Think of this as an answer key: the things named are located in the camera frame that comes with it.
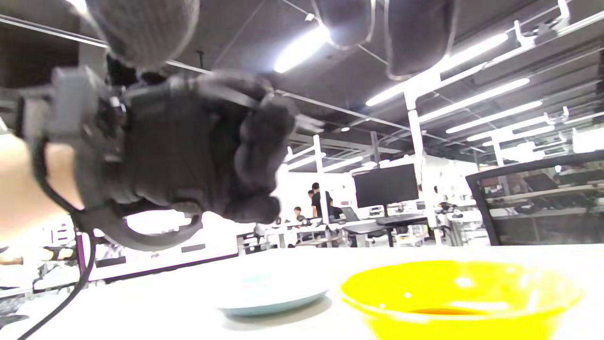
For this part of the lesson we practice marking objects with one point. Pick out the person's right hand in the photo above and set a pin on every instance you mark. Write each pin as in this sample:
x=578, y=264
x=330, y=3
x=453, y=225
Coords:
x=415, y=38

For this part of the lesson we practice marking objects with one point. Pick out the person's left hand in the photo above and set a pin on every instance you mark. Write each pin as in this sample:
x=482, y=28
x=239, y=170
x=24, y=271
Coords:
x=188, y=151

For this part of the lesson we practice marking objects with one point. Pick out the person's left forearm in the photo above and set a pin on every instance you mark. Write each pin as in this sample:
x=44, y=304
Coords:
x=28, y=189

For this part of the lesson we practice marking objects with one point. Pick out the yellow soy sauce bowl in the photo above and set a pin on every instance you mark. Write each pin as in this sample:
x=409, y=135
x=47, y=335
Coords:
x=472, y=283

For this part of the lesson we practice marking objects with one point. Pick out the dark grey hand controller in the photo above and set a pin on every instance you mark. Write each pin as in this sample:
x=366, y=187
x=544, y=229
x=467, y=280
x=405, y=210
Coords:
x=137, y=243

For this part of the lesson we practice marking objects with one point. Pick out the row of ceiling light tubes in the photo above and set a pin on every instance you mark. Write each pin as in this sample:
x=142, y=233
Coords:
x=302, y=47

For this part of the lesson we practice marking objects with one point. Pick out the black computer monitor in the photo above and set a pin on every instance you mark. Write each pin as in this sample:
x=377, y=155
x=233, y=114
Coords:
x=384, y=186

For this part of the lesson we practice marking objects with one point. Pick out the teal ceramic plate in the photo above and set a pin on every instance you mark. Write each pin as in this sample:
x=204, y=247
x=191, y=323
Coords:
x=269, y=304

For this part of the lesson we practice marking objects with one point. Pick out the black mesh office chair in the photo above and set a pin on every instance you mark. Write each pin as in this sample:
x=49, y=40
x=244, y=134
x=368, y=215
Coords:
x=542, y=163

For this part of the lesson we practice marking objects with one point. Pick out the black curved desk board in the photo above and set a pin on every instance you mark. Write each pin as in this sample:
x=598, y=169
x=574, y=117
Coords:
x=377, y=222

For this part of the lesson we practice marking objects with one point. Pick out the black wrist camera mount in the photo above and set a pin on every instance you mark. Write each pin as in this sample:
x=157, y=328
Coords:
x=71, y=104

